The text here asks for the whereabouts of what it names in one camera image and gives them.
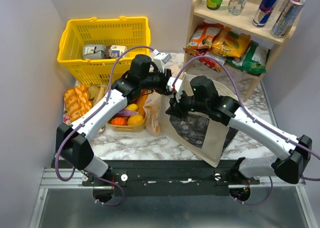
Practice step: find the orange snack bag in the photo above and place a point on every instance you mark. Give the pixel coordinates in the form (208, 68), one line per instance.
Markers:
(203, 37)

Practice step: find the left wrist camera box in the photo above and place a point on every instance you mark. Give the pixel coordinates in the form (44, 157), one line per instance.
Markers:
(161, 59)

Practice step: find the brown milk carton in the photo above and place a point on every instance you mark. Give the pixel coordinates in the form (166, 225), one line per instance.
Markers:
(114, 51)

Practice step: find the grey wrapped package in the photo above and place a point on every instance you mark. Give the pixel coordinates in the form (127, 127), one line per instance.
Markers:
(94, 52)

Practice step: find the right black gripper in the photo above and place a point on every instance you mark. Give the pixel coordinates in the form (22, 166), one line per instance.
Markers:
(178, 105)

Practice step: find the orange toy pumpkin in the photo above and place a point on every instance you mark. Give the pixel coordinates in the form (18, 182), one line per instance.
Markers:
(119, 121)

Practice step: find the braided orange toy bread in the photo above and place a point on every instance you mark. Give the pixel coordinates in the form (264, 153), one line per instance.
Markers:
(82, 94)

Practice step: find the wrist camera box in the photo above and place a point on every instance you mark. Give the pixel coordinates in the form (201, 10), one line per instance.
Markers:
(176, 86)
(161, 59)

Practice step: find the banana print plastic bag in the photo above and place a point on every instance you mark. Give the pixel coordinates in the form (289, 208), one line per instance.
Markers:
(152, 108)

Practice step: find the brown toy bread slices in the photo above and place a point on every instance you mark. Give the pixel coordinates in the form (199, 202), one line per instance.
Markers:
(96, 93)

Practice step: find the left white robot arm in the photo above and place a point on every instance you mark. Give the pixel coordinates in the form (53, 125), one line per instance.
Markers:
(73, 141)

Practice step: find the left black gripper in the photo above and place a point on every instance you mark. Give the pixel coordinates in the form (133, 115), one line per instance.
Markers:
(164, 81)

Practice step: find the green snack bag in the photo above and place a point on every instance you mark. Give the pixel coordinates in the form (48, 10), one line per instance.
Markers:
(253, 61)

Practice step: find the yellow plastic shopping basket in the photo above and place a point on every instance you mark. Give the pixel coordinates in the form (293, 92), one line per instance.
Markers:
(130, 31)

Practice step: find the blue red bull can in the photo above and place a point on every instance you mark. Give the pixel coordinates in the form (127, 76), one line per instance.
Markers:
(264, 12)

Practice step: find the yellow chips bag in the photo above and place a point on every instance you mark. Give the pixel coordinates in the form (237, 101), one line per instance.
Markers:
(230, 44)

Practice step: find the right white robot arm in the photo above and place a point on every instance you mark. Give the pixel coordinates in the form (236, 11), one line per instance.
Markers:
(290, 153)

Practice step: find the silver red bull can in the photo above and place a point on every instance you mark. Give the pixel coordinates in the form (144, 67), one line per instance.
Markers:
(287, 17)

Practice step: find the toy bread loaf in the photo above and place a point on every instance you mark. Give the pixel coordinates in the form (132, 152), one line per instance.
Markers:
(74, 106)

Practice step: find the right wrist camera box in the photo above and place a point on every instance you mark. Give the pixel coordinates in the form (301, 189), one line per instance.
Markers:
(176, 86)

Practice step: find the yellow food tray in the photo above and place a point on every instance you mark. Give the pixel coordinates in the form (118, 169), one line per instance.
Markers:
(140, 102)

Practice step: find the purple toy eggplant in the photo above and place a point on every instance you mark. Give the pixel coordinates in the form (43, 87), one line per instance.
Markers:
(125, 113)

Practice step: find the red snack bag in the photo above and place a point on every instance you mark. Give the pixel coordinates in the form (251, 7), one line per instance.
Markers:
(212, 64)

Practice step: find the clear plastic bottle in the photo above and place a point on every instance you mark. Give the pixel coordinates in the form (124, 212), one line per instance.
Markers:
(235, 7)

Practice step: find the beige canvas tote bag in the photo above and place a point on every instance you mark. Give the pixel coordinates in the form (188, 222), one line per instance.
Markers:
(204, 137)

